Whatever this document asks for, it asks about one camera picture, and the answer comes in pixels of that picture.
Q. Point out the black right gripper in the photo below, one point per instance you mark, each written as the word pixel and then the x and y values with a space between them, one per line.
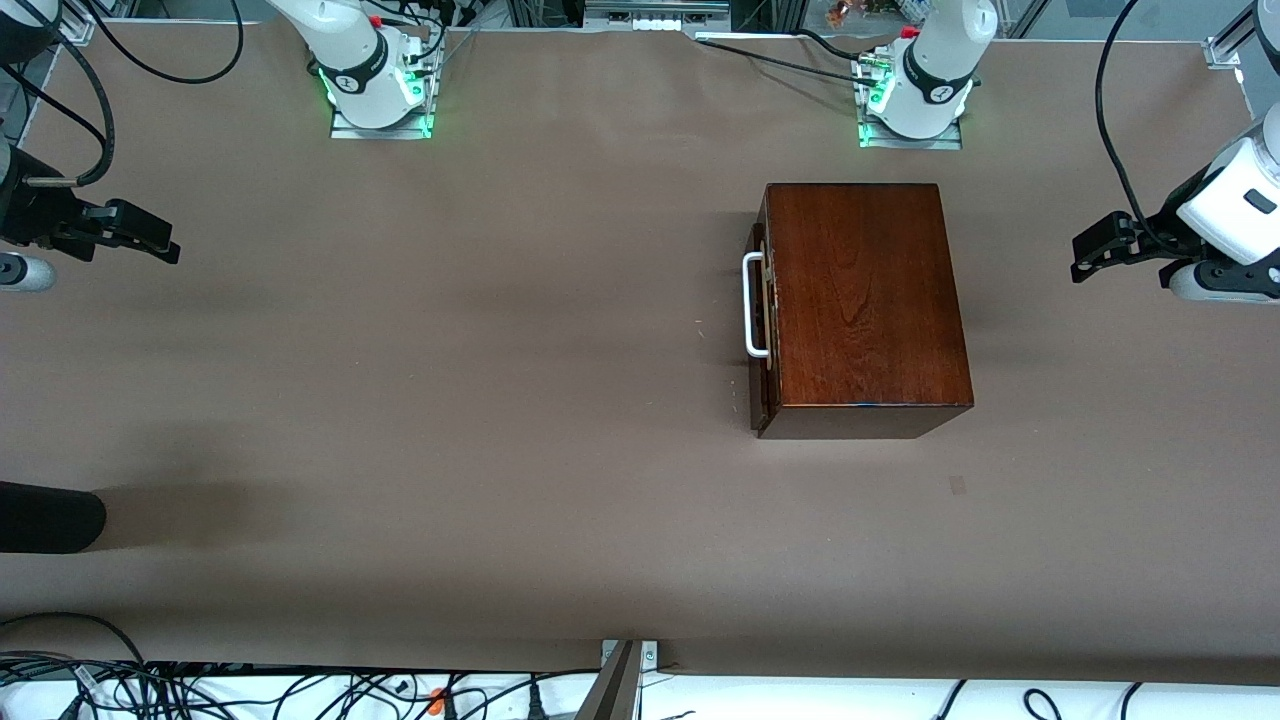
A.
pixel 28 207

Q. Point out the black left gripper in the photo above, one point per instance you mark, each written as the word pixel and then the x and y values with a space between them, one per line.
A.
pixel 1163 227

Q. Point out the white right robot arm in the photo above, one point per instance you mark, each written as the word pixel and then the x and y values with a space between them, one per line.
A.
pixel 350 60

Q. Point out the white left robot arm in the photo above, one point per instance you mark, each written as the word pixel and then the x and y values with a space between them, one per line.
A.
pixel 940 60

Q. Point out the dark brown wooden cabinet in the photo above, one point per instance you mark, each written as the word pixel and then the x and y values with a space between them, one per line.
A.
pixel 860 300

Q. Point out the black cylinder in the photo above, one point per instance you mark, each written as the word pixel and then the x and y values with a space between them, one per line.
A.
pixel 50 516

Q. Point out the white power strip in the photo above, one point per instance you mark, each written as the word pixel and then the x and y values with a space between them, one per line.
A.
pixel 655 20

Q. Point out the orange connector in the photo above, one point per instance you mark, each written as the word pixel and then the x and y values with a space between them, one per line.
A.
pixel 437 700

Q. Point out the aluminium frame corner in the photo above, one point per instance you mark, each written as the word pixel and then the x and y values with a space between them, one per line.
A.
pixel 1222 52

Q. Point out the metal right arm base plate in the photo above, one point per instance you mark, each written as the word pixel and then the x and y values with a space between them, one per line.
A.
pixel 380 133

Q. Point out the silver metal bracket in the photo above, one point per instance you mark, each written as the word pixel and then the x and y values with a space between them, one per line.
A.
pixel 650 655

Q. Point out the dark grey frame beam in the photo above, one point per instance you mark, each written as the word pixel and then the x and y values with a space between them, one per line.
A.
pixel 610 695

